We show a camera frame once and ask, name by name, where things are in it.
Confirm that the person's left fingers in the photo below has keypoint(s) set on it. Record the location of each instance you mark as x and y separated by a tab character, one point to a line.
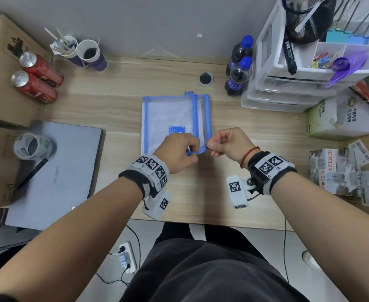
194	145

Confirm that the white shoe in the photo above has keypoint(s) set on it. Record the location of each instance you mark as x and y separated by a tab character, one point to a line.
311	259

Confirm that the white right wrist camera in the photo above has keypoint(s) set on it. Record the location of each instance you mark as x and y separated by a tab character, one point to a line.
237	191

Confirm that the marker-printed left wrist band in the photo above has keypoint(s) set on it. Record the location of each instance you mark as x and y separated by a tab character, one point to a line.
151	171

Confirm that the purple white paper cup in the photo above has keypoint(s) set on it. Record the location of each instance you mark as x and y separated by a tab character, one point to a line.
92	55

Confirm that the red drink can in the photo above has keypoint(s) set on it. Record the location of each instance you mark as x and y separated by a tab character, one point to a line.
42	68
35	87

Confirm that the person's left forearm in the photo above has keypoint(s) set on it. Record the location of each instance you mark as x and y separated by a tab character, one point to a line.
68	242

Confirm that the large light blue binder clips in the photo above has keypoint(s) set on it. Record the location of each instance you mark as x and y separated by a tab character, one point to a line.
345	37

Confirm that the marker-printed wrist band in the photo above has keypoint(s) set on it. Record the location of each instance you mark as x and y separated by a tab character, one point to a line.
151	171
271	168

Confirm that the white power strip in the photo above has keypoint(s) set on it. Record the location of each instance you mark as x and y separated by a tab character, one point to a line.
127	256

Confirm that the person's right forearm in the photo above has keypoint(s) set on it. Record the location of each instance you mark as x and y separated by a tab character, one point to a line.
329	229

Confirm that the purple plastic scoop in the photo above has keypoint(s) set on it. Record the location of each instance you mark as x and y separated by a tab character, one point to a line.
345	67

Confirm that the brown cardboard box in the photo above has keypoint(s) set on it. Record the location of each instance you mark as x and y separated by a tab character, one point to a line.
5	75

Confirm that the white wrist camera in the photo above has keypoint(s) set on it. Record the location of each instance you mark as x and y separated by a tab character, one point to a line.
159	206
237	191

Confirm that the printed grey white carton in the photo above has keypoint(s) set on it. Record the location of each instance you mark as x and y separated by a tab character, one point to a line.
335	171

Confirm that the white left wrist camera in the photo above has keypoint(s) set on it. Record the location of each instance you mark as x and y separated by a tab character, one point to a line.
159	206

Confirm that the person's right hand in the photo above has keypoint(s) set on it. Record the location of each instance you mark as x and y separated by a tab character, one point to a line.
235	144

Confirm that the black pen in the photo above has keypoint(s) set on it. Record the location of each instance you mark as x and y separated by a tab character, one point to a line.
31	174

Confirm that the white tape roll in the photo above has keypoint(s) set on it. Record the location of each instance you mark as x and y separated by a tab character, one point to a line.
31	147

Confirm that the person's right fingers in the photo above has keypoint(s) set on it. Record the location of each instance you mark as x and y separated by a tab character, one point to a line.
215	146

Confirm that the paper cup with wooden sticks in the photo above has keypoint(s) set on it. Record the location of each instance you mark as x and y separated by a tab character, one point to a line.
66	50

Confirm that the red snack packet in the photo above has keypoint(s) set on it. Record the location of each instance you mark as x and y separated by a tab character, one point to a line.
368	97

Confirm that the person's left hand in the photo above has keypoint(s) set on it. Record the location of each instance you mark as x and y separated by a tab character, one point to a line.
175	154

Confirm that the marker-printed right wrist band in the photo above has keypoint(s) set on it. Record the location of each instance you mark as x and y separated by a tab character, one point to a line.
271	168

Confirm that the blue mesh zip pouch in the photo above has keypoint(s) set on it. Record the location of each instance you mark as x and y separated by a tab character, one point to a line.
200	122

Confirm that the grey laptop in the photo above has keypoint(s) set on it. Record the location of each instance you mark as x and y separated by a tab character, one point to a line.
54	176

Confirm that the green white tissue pack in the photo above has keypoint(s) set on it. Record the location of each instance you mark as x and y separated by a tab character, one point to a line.
338	117

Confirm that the white plastic drawer organizer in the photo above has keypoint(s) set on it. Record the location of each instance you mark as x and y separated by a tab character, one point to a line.
275	88

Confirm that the black marker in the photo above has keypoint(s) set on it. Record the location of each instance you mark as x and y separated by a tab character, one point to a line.
290	55

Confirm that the small colourful binder clips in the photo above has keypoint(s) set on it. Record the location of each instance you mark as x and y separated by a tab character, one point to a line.
323	61

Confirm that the person's dark trousers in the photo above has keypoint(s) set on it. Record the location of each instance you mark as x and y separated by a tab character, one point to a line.
209	267

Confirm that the black mesh pen holder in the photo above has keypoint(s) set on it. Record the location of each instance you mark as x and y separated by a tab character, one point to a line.
310	18

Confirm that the dark soda bottle blue cap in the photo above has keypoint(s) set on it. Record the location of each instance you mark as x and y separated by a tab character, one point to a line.
237	79
239	53

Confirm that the white paper sheet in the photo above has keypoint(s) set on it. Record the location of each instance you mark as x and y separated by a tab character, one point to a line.
167	119

